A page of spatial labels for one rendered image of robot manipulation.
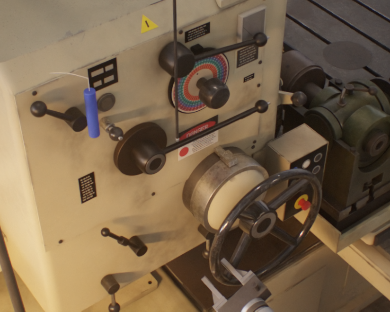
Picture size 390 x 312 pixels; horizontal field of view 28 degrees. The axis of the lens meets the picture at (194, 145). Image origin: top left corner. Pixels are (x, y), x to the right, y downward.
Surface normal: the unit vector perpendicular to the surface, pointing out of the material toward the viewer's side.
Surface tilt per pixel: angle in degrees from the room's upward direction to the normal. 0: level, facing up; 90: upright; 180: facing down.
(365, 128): 32
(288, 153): 0
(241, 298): 25
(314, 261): 90
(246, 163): 19
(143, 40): 45
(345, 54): 0
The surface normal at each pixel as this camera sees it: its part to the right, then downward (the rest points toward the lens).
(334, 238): -0.81, 0.40
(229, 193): 0.30, 0.26
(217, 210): 0.12, 0.58
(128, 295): 0.00, -0.74
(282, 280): 0.59, 0.55
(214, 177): -0.40, -0.44
